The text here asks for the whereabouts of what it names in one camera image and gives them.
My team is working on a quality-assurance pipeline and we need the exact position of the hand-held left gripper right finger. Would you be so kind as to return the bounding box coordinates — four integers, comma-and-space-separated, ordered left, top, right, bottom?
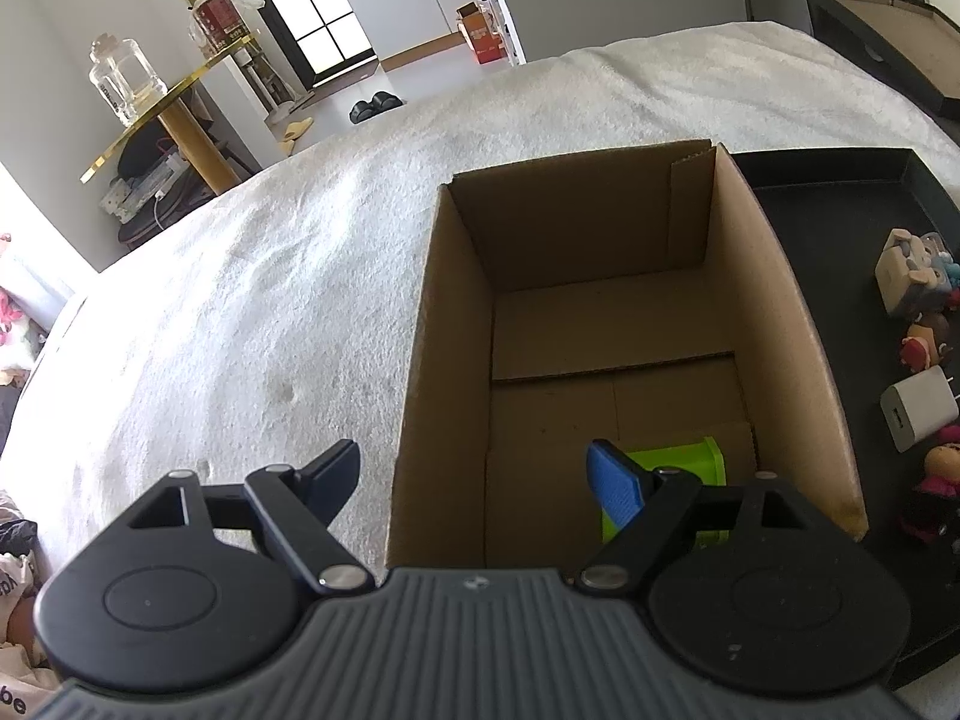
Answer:
562, 439, 818, 608

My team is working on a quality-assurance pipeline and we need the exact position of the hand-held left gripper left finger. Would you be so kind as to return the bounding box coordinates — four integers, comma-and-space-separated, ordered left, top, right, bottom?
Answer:
120, 439, 376, 612

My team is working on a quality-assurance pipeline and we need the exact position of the green plastic block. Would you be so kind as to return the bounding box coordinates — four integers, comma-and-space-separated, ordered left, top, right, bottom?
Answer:
589, 439, 728, 548

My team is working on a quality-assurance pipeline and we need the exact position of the white charger plug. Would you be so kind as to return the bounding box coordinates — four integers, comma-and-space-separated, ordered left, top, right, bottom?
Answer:
880, 367, 960, 452

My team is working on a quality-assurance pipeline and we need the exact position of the black shallow tray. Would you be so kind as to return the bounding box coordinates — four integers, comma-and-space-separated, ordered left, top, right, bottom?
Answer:
731, 148, 960, 691

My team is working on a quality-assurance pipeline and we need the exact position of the brown-haired red figurine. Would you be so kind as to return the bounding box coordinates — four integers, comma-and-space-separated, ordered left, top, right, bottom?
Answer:
900, 311, 955, 377

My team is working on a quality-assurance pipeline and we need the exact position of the pale cube toy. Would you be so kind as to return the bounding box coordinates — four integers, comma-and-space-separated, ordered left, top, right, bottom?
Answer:
874, 229, 947, 317

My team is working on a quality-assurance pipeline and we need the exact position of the white fluffy blanket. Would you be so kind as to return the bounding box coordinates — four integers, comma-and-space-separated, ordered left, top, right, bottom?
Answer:
0, 19, 960, 590

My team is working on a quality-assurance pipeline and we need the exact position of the pink-clothed doll figure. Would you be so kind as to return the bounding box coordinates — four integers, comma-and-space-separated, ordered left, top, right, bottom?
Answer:
898, 426, 960, 542

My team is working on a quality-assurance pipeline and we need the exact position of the dark bag under table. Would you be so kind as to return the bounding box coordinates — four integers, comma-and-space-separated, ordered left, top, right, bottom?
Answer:
116, 120, 226, 248

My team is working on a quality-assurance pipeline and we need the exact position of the white power strip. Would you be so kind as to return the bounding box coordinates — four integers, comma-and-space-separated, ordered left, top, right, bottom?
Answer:
101, 154, 185, 215

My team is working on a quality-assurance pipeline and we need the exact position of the white printed cloth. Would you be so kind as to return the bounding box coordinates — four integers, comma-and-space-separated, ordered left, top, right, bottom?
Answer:
0, 555, 57, 720

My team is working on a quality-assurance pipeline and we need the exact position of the pink plush toy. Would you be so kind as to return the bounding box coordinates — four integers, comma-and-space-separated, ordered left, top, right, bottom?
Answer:
0, 281, 32, 335

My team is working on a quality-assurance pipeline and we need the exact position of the gold round side table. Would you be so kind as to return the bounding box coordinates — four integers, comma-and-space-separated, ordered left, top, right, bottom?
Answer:
80, 0, 260, 196

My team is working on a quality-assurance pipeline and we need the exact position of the brown doormat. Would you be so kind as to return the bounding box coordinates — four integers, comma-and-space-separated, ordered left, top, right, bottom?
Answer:
304, 60, 380, 98

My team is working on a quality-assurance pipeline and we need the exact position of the white small appliance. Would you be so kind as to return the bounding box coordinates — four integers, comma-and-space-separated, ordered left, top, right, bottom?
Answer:
244, 49, 299, 112

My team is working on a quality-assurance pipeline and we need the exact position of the clear glass jar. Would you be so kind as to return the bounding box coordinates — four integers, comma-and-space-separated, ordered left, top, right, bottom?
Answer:
88, 35, 167, 127

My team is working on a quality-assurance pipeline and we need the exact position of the orange cardboard box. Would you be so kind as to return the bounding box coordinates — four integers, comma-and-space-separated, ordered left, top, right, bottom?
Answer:
456, 1, 505, 65

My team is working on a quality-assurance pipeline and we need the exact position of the black framed glass door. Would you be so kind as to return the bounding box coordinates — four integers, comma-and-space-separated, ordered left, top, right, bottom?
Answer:
225, 0, 380, 87

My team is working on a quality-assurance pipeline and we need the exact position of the red tin in plastic bag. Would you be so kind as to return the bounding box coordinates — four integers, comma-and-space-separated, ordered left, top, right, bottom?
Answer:
187, 0, 265, 57

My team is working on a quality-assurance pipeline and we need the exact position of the white low cabinet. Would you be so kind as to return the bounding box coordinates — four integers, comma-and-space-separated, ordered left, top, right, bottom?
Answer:
336, 0, 481, 68

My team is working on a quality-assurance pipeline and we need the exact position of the black lid with cardboard insert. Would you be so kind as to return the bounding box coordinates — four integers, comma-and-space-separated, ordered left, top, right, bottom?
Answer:
806, 0, 960, 117

